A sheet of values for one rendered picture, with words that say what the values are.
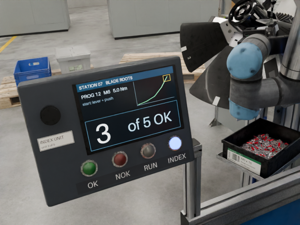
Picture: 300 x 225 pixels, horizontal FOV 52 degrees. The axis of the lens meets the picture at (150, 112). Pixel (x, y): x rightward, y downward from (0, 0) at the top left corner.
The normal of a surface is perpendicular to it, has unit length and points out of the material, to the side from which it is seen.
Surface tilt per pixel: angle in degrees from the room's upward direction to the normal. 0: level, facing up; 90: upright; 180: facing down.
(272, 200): 90
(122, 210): 0
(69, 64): 95
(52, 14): 90
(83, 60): 95
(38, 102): 75
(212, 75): 52
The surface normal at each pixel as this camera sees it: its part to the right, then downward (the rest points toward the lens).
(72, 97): 0.37, 0.13
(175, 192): -0.06, -0.90
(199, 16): 0.18, 0.42
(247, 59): -0.49, 0.40
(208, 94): -0.39, -0.25
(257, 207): 0.40, 0.38
